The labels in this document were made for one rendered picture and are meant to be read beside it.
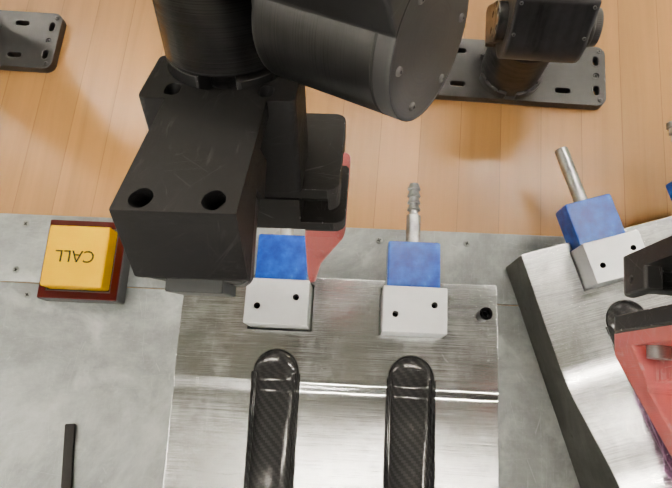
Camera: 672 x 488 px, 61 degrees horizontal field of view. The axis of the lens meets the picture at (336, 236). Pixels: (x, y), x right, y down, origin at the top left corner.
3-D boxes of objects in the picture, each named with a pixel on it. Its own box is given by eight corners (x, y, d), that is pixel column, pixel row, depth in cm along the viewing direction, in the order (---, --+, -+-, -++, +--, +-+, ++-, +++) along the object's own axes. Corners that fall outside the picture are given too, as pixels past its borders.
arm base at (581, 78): (637, 70, 53) (634, 5, 55) (421, 56, 54) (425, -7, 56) (602, 110, 61) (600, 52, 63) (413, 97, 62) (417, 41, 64)
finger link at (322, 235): (344, 319, 34) (344, 201, 28) (226, 313, 35) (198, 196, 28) (350, 238, 39) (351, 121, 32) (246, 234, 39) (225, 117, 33)
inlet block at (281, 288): (267, 186, 53) (257, 165, 48) (321, 189, 53) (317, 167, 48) (254, 329, 50) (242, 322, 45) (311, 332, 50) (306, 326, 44)
